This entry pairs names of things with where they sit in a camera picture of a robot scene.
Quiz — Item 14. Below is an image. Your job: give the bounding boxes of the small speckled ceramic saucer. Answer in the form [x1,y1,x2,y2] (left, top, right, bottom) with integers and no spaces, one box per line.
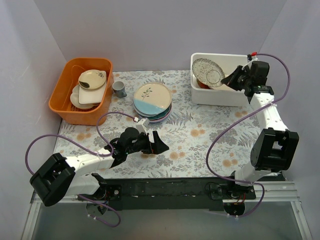
[191,58,225,88]

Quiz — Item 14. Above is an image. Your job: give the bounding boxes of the red scalloped plastic plate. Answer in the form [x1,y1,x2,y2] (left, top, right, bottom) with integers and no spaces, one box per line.
[196,80,210,89]

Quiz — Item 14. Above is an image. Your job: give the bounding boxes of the cream and blue leaf plate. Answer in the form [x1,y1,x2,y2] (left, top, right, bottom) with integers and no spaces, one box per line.
[133,82,172,115]

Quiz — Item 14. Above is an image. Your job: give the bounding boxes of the cream plate with leaf sprig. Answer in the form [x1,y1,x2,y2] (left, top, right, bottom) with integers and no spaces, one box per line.
[209,84,235,92]

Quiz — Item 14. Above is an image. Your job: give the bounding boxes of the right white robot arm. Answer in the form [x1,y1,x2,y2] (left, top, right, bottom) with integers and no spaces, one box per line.
[221,61,299,199]

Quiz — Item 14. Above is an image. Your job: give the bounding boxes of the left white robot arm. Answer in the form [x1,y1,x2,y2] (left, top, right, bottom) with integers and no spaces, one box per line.
[29,127,169,207]

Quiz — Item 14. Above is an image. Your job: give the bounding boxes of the white plastic bin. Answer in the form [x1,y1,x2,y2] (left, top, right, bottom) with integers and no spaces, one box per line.
[190,52,248,107]

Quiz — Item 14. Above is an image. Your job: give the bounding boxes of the stack of coloured plates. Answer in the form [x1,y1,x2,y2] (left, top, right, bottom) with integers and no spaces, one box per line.
[133,104,172,123]

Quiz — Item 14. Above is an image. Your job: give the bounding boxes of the orange plastic bin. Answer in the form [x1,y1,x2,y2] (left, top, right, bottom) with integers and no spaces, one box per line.
[48,57,114,126]

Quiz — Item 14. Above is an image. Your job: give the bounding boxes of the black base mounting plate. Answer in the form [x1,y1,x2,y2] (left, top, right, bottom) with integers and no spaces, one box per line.
[84,177,256,211]

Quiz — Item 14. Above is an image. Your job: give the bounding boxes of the floral patterned table mat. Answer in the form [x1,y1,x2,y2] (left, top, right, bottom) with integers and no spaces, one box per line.
[54,70,261,179]

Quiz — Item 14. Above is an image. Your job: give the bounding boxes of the grey ceramic cup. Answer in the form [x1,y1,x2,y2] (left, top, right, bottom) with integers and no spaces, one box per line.
[112,81,127,98]

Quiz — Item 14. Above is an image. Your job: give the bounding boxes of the white rectangular plate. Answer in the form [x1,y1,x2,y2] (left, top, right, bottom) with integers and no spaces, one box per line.
[79,80,106,104]

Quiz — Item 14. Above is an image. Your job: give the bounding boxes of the white flower-shaped plate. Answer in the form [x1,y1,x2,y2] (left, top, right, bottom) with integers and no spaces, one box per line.
[70,84,94,110]

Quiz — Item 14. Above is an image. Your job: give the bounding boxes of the cream plate with dark patch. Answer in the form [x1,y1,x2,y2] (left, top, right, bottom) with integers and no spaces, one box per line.
[78,69,107,90]

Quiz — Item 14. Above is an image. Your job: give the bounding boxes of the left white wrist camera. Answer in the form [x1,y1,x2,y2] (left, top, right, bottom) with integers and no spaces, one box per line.
[133,117,150,134]

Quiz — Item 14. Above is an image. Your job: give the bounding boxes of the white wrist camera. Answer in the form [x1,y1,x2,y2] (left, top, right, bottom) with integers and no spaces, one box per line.
[133,117,150,134]
[242,52,259,70]

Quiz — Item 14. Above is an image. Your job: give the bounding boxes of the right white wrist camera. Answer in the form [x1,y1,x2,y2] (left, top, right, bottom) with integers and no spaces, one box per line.
[242,52,259,70]

